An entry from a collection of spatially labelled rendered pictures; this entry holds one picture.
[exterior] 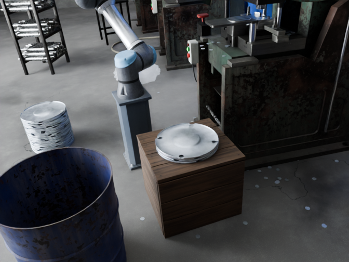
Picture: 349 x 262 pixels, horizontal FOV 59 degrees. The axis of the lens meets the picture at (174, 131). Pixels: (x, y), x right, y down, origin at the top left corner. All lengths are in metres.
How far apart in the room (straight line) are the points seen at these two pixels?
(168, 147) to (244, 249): 0.55
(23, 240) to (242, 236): 0.91
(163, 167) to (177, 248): 0.38
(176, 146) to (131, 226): 0.46
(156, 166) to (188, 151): 0.15
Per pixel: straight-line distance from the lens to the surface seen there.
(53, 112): 2.19
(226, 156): 1.36
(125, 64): 1.63
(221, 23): 1.72
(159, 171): 1.29
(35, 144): 2.24
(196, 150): 1.35
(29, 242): 1.08
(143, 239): 1.51
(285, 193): 1.74
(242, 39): 1.71
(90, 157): 1.29
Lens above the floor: 1.16
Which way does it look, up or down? 31 degrees down
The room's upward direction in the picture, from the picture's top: 4 degrees counter-clockwise
